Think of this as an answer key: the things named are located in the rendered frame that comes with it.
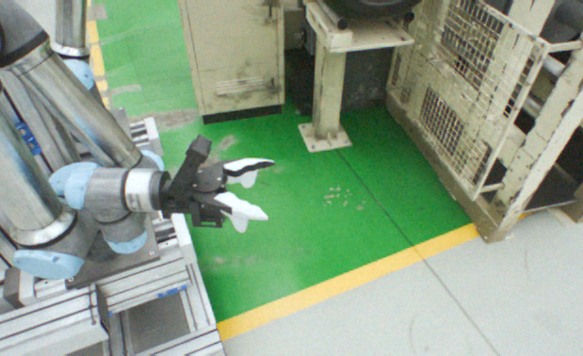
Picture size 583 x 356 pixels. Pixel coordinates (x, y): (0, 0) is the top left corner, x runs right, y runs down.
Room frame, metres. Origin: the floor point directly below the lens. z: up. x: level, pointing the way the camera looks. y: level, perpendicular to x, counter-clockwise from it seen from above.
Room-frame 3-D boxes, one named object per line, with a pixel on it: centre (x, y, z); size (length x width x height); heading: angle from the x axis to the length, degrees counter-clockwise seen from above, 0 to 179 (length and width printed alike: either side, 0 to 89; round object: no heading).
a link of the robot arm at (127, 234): (0.50, 0.32, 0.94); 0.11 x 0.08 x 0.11; 178
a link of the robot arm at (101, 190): (0.48, 0.33, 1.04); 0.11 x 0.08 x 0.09; 88
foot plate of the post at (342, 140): (1.94, -0.22, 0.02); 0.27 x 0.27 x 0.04; 14
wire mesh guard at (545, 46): (1.56, -0.68, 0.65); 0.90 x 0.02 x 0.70; 14
